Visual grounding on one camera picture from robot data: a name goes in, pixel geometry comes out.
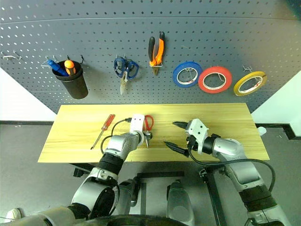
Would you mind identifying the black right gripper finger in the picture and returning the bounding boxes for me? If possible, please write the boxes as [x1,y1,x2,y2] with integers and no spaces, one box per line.
[163,141,190,158]
[172,121,189,131]

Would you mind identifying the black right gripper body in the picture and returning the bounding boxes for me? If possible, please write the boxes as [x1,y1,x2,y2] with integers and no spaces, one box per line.
[185,134,198,153]

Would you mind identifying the red handled scissors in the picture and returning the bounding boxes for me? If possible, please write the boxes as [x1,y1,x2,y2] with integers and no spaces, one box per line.
[143,114,155,149]

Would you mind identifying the red tape roll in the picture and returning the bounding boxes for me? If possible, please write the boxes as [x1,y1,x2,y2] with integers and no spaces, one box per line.
[198,66,233,94]

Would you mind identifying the blue tape roll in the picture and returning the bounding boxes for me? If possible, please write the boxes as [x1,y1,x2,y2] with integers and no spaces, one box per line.
[173,61,203,89]

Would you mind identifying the yellow tape roll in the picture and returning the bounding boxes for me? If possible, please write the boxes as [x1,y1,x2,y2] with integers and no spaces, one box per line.
[233,71,268,97]

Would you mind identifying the grey metal pegboard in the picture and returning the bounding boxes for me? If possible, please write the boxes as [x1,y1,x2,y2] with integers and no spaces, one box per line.
[0,0,301,114]

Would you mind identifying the silver right robot leg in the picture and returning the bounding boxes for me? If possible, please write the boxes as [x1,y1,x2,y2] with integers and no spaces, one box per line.
[165,179,196,226]

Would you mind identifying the silver robot leg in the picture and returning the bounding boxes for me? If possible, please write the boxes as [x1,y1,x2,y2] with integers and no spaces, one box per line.
[165,179,196,226]
[114,176,142,214]

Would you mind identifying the silver left robot leg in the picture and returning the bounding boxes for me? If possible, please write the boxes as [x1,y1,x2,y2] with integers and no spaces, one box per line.
[114,176,142,214]

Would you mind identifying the orange and black pliers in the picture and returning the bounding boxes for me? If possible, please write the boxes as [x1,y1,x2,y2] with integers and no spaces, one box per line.
[148,31,166,76]

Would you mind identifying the black cylindrical holder cup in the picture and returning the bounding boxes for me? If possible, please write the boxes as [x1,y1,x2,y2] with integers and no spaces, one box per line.
[52,60,89,100]

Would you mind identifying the white shoe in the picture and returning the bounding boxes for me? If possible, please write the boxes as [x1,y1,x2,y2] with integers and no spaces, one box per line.
[4,208,22,224]

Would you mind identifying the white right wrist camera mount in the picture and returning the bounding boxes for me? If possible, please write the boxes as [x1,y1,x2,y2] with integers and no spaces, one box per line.
[187,118,209,155]

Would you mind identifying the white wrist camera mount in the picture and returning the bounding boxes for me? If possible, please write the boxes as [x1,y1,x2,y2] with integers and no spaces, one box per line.
[187,118,209,155]
[128,113,145,133]

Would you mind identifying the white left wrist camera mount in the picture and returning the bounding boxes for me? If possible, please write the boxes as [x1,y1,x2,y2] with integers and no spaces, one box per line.
[128,113,145,133]

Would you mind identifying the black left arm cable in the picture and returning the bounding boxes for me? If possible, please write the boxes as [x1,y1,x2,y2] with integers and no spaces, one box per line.
[100,117,133,155]

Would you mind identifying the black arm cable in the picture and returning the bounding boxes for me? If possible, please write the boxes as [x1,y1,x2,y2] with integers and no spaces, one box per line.
[187,138,277,203]
[100,117,133,155]

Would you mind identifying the red transparent handled screwdriver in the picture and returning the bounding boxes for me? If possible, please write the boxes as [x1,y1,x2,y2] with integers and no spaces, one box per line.
[90,113,116,150]

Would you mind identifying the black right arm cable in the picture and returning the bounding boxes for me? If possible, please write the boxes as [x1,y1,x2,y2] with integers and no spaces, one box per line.
[187,138,277,203]

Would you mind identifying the blue handled scissors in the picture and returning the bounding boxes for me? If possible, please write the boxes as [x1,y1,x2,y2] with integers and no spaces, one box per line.
[114,56,140,96]

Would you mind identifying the orange and black handled screwdriver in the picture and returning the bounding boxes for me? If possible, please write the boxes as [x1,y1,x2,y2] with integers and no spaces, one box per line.
[63,60,75,76]

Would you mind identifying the blue handled screwdriver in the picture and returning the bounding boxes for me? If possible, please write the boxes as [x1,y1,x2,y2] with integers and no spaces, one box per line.
[46,59,69,77]

